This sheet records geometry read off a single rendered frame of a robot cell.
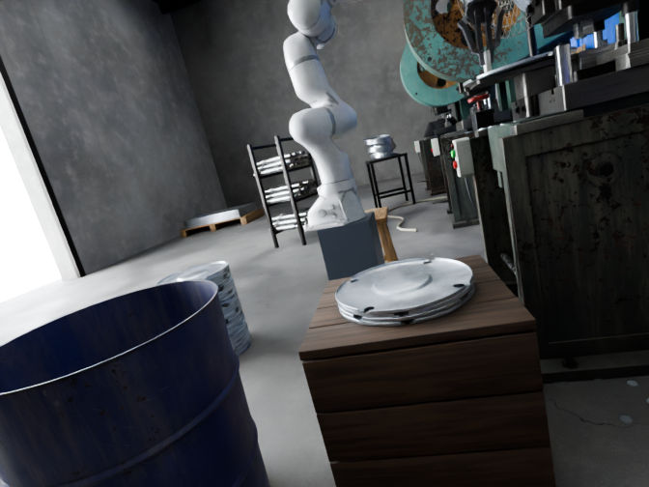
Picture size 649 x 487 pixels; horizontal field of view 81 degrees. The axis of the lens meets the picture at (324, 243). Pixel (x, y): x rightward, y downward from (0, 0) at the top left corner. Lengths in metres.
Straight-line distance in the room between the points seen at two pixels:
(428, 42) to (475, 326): 2.15
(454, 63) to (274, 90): 6.05
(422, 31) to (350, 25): 5.60
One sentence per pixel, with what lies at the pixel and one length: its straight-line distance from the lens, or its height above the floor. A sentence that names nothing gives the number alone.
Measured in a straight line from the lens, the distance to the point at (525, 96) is 1.25.
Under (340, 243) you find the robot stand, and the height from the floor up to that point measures 0.39.
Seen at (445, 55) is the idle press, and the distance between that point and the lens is 2.62.
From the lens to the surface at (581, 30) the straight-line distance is 1.34.
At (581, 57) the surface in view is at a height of 0.77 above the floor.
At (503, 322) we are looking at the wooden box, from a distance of 0.69.
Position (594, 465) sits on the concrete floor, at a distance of 0.98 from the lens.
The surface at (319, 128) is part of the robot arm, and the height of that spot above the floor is 0.77.
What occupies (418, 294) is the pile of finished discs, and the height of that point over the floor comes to 0.38.
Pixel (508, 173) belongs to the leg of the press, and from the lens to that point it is 1.02.
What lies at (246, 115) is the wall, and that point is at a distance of 8.52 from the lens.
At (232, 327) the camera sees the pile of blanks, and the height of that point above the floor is 0.12.
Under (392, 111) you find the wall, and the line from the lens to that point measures 7.87.
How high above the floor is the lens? 0.67
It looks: 12 degrees down
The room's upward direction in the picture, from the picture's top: 14 degrees counter-clockwise
